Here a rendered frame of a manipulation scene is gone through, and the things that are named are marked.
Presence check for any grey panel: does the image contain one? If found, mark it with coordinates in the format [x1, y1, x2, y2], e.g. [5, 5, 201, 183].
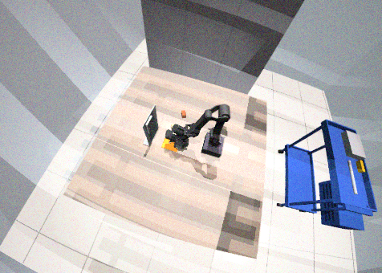
[142, 104, 159, 147]

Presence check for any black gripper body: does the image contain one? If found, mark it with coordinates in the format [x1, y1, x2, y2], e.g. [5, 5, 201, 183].
[165, 129, 189, 147]

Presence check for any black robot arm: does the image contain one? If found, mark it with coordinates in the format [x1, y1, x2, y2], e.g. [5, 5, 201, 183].
[172, 104, 230, 149]

